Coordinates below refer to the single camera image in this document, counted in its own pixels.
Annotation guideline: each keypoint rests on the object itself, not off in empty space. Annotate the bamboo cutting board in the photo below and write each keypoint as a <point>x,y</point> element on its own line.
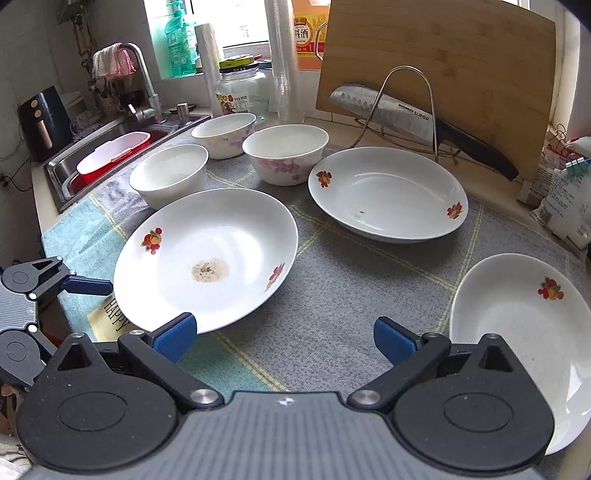
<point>461,55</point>

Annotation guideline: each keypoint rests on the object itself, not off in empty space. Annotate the white ceramic bowl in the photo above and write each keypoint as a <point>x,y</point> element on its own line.
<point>168,173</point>

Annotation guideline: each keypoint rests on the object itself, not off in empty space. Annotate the grey checked cloth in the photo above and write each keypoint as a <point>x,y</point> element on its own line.
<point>351,286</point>

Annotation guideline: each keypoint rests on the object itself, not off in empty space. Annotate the white pink-floral bowl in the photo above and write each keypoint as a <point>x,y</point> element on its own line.
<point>221,138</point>
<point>286,159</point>

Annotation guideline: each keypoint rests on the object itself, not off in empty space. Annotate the white plastic wrap roll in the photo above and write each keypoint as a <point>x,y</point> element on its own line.
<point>207,64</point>

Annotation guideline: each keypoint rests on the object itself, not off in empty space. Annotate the stack of clear plastic cups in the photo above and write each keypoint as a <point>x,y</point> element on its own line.
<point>284,60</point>

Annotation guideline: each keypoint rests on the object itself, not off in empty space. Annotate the green dish soap bottle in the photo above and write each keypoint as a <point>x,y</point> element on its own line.
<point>178,46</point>

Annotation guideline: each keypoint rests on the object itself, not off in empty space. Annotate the small teal lid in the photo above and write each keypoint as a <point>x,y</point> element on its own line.
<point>264,63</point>

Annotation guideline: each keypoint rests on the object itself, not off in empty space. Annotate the orange cooking wine bottle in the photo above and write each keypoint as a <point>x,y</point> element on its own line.
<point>307,41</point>

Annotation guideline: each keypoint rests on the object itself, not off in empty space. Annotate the steel kitchen sink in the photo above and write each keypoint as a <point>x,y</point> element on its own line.
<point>60,166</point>

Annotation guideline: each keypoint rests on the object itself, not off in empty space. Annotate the white fruit-print plate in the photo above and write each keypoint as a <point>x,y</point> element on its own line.
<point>388,194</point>
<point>531,323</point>

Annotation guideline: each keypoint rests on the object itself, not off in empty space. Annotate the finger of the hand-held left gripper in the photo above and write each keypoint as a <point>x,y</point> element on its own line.
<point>90,287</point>
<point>44,342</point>

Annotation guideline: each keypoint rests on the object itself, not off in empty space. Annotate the dark blue air fryer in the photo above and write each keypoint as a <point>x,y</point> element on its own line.
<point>41,122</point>

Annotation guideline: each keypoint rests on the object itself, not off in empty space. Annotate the green binder clip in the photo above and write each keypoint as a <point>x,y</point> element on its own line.
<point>577,167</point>

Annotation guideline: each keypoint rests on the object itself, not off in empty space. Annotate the glass jar yellow-green lid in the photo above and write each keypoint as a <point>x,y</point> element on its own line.
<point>240,94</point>

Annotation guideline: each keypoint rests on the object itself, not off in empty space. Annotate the red white food bag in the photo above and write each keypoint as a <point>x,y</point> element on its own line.
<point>547,168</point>

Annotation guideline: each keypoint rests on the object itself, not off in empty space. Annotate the white plate with pink flower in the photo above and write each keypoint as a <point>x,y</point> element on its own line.
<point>207,240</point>

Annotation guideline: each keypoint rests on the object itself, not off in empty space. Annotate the white printed food bag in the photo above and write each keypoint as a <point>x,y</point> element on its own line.
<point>565,207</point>

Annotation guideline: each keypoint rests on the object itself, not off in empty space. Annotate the pink white rag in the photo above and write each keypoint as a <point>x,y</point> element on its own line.
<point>111,62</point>

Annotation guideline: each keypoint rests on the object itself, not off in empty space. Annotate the steel kitchen faucet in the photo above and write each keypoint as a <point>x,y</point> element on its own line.
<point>147,87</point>

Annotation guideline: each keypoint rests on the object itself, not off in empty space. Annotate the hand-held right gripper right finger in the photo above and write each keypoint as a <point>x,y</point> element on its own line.
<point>392,339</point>

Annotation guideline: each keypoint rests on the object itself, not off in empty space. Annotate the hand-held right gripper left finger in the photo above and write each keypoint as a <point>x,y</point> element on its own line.
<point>173,334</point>

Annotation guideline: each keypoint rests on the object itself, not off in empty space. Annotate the white plastic board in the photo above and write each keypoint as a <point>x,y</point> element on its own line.
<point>111,154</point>

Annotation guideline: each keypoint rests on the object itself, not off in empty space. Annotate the red plastic basin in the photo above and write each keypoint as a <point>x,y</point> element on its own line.
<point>85,180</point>

